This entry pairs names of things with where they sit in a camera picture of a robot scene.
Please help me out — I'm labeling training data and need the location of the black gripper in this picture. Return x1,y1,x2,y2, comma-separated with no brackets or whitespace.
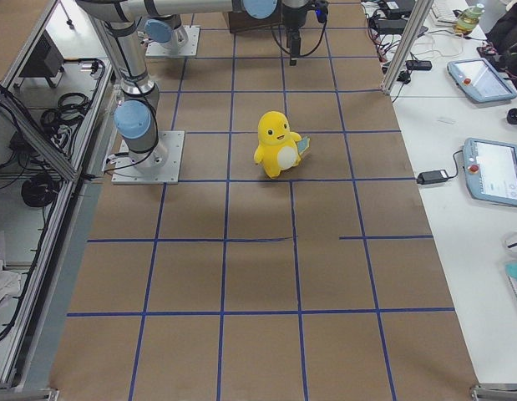
281,0,329,66

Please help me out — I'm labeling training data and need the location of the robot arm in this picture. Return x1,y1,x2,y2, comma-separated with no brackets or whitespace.
78,1,328,172
144,14,189,51

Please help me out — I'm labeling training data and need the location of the yellow plush dinosaur toy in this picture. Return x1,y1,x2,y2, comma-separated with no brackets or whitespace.
253,111,310,179

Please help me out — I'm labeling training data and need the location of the teach pendant tablet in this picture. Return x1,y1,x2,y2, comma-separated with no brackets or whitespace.
447,58,517,103
463,138,517,207

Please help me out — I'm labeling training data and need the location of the black power adapter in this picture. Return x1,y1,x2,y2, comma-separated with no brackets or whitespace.
416,170,450,185

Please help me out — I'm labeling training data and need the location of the aluminium frame post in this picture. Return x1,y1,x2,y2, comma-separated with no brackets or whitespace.
381,0,433,95

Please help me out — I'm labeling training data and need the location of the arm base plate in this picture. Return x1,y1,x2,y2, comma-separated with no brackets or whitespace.
111,130,185,185
145,25,200,58

